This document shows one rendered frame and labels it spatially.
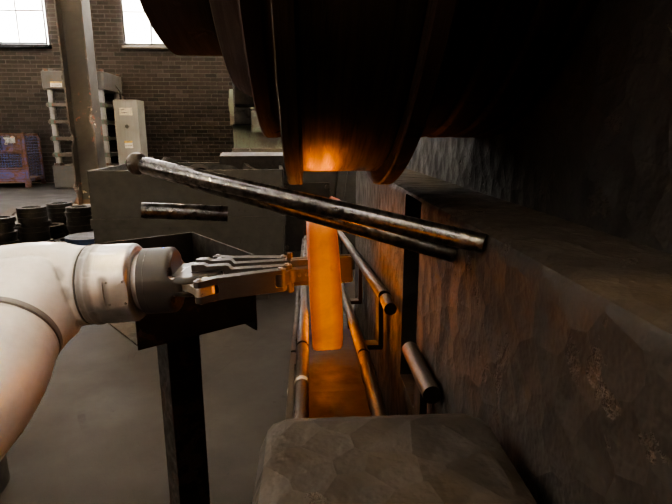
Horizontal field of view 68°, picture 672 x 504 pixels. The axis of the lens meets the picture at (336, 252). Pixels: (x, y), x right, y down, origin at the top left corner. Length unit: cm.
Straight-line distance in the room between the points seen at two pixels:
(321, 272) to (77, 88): 707
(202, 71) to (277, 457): 1051
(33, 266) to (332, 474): 47
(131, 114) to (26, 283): 953
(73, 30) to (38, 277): 704
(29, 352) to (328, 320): 28
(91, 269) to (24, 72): 1119
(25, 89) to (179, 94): 290
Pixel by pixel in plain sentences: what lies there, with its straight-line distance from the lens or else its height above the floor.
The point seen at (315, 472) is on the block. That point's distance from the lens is 19.
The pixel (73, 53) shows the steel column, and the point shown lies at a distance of 755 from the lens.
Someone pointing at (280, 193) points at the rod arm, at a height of 89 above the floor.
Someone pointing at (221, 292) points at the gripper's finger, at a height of 76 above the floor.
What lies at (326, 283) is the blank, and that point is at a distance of 51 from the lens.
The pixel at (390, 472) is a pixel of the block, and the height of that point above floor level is 80.
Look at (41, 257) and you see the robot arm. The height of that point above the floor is 79.
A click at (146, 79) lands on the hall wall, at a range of 1089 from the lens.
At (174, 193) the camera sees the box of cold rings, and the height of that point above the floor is 62.
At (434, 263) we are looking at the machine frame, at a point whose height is 83.
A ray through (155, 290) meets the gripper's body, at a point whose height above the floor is 75.
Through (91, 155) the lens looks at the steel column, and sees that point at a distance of 745.
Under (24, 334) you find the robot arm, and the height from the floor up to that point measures 74.
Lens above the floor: 92
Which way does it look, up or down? 13 degrees down
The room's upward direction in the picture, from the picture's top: straight up
